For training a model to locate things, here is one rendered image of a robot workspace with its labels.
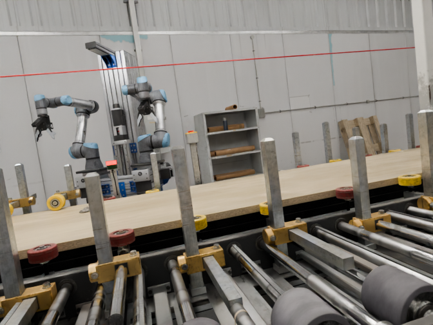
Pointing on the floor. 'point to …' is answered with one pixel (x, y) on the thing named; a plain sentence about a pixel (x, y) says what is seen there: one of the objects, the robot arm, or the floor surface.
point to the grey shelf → (226, 139)
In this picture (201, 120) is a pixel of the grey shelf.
